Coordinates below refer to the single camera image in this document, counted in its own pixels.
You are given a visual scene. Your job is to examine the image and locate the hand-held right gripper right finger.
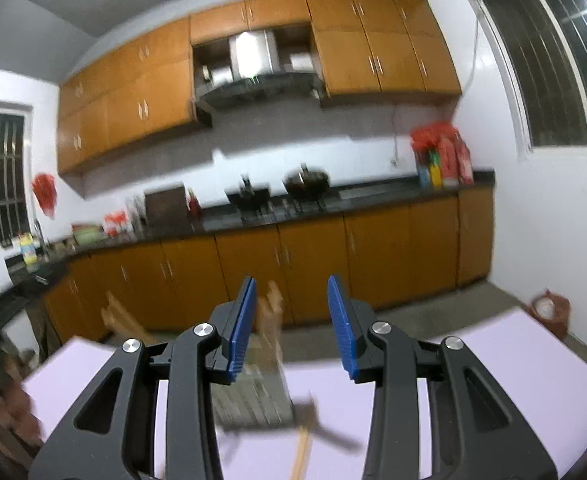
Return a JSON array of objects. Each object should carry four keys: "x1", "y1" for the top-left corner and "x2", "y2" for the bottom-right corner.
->
[{"x1": 327, "y1": 275, "x2": 558, "y2": 480}]

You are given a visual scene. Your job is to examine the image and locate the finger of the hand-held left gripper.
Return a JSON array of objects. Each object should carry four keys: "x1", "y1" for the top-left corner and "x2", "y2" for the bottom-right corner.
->
[{"x1": 8, "y1": 261, "x2": 71, "y2": 303}]

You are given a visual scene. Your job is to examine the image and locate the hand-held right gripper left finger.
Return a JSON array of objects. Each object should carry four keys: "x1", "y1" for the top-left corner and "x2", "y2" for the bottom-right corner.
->
[{"x1": 27, "y1": 275, "x2": 258, "y2": 480}]

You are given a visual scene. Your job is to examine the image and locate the green perforated utensil holder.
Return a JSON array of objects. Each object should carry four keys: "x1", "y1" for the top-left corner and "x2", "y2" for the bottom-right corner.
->
[{"x1": 212, "y1": 330, "x2": 297, "y2": 433}]

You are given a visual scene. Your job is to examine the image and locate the person's left hand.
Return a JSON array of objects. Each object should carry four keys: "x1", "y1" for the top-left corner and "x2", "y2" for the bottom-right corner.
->
[{"x1": 0, "y1": 382, "x2": 44, "y2": 453}]

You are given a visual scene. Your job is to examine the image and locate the yellow detergent bottle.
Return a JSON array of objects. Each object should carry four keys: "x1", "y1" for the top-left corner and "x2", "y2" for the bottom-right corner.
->
[{"x1": 19, "y1": 232, "x2": 39, "y2": 266}]

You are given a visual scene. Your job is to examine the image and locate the stacked green bowls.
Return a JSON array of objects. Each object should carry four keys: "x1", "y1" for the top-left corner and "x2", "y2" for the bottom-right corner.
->
[{"x1": 70, "y1": 222, "x2": 106, "y2": 246}]

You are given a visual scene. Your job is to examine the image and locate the hanging red plastic bag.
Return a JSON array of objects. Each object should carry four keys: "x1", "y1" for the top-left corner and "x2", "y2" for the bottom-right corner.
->
[{"x1": 32, "y1": 172, "x2": 58, "y2": 220}]

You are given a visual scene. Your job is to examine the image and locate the wooden base cabinets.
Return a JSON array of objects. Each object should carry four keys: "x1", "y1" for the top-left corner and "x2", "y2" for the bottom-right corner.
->
[{"x1": 43, "y1": 187, "x2": 495, "y2": 343}]

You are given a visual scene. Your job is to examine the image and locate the small barred window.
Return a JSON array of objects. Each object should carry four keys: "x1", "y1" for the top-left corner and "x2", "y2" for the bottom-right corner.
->
[{"x1": 0, "y1": 105, "x2": 33, "y2": 253}]

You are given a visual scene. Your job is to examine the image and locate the clear plastic container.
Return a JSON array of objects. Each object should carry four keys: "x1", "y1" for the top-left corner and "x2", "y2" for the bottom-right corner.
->
[{"x1": 128, "y1": 195, "x2": 146, "y2": 231}]

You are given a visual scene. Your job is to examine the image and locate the gas stove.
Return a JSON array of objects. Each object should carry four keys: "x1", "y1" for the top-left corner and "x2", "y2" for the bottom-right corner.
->
[{"x1": 238, "y1": 195, "x2": 339, "y2": 221}]

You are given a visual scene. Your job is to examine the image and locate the black kitchen countertop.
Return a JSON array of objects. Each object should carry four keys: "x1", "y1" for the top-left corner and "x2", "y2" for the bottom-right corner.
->
[{"x1": 3, "y1": 170, "x2": 495, "y2": 281}]

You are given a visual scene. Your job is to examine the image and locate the dark wooden cutting board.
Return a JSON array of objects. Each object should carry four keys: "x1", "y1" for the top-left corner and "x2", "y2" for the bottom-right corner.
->
[{"x1": 144, "y1": 186, "x2": 188, "y2": 226}]

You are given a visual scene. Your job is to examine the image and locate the black wok with lid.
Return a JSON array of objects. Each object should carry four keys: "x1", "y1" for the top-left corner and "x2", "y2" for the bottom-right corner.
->
[{"x1": 283, "y1": 164, "x2": 330, "y2": 198}]

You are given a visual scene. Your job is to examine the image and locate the purple tablecloth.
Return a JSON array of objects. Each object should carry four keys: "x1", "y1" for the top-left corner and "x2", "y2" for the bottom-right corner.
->
[{"x1": 20, "y1": 307, "x2": 587, "y2": 480}]

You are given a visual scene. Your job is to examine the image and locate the tall red bottle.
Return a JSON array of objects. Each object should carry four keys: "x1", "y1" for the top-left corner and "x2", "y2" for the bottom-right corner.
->
[
  {"x1": 441, "y1": 135, "x2": 461, "y2": 185},
  {"x1": 456, "y1": 137, "x2": 474, "y2": 185}
]

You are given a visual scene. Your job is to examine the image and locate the brown clay pot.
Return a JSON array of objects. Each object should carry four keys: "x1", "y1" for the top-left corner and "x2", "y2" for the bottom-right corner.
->
[{"x1": 528, "y1": 287, "x2": 571, "y2": 341}]

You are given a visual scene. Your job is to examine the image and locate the steel range hood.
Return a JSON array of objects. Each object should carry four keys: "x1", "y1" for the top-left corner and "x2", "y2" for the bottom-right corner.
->
[{"x1": 193, "y1": 30, "x2": 324, "y2": 111}]

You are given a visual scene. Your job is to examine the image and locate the large barred window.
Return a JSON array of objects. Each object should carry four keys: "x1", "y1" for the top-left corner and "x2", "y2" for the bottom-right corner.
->
[{"x1": 466, "y1": 0, "x2": 587, "y2": 161}]

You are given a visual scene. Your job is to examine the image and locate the black wok with handle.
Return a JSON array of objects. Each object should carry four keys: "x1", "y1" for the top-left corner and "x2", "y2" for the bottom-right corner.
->
[{"x1": 226, "y1": 175, "x2": 270, "y2": 211}]

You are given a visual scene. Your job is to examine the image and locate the wooden wall cabinets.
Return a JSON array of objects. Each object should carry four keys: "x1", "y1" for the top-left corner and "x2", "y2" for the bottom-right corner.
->
[{"x1": 56, "y1": 0, "x2": 463, "y2": 177}]

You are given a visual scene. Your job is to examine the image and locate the thin wall cable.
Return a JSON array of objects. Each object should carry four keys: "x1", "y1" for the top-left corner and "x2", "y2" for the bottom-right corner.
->
[{"x1": 461, "y1": 10, "x2": 481, "y2": 96}]

